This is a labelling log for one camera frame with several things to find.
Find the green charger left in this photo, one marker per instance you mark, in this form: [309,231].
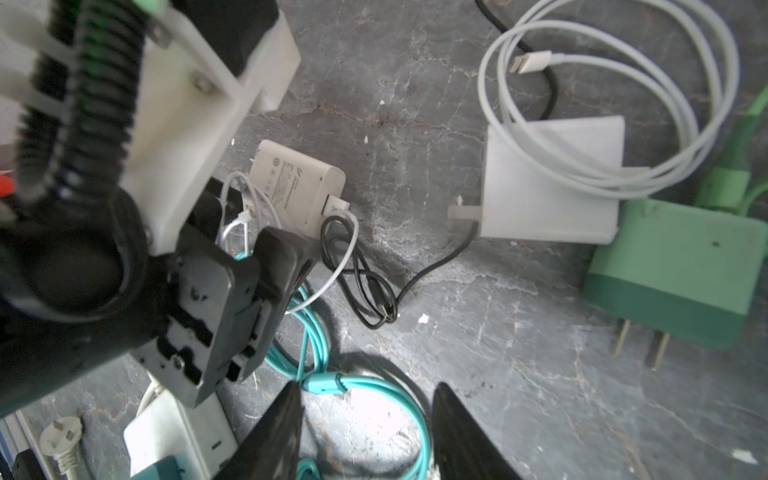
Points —
[683,271]

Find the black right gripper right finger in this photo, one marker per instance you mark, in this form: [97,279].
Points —
[462,450]

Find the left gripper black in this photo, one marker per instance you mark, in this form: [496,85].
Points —
[223,314]

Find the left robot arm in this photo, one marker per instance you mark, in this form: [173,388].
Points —
[104,254]

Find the white multicolour power strip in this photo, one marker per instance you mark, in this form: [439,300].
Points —
[200,438]

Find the teal charger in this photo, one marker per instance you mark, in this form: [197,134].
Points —
[164,469]

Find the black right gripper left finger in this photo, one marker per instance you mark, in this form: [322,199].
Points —
[271,450]

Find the beige labelled charger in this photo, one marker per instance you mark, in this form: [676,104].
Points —
[298,186]

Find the white charger with label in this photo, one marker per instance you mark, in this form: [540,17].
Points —
[520,203]

